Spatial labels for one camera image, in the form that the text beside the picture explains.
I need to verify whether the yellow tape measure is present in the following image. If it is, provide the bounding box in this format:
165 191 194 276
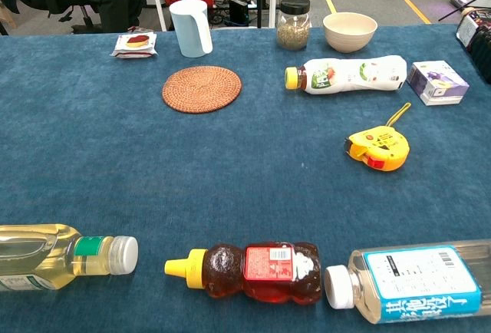
343 102 412 173

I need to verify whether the black adapter box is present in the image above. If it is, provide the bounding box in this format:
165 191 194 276
229 0 251 24

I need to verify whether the dark soy sauce bottle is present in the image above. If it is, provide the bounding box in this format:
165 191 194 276
455 7 491 84

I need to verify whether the packaged snack cake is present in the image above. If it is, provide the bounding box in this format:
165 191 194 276
110 31 159 60

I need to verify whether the yellow oil bottle white cap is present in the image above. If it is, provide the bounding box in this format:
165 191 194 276
0 223 140 292

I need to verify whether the round woven rattan coaster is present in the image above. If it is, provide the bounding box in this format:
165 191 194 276
161 65 243 114

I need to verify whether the bear-shaped honey bottle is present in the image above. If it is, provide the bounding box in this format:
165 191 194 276
164 241 322 305

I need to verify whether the white plastic cup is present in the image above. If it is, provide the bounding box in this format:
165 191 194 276
169 0 214 58

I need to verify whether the thin black rod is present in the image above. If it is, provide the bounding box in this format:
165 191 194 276
438 0 491 22

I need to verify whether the small purple carton box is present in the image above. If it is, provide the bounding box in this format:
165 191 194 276
406 60 470 107

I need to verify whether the clear square bottle blue label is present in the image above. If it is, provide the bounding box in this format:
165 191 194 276
324 239 491 325

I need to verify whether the glass jar with black lid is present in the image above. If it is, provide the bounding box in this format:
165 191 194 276
276 0 311 51

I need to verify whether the blue table cover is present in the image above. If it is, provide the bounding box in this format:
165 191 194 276
0 24 491 333

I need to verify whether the black office chair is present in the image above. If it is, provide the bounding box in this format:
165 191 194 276
57 2 101 31

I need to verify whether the white-labelled bottle with yellow cap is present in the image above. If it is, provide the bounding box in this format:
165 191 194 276
284 54 408 96

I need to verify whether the beige bowl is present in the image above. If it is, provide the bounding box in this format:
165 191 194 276
322 12 378 54

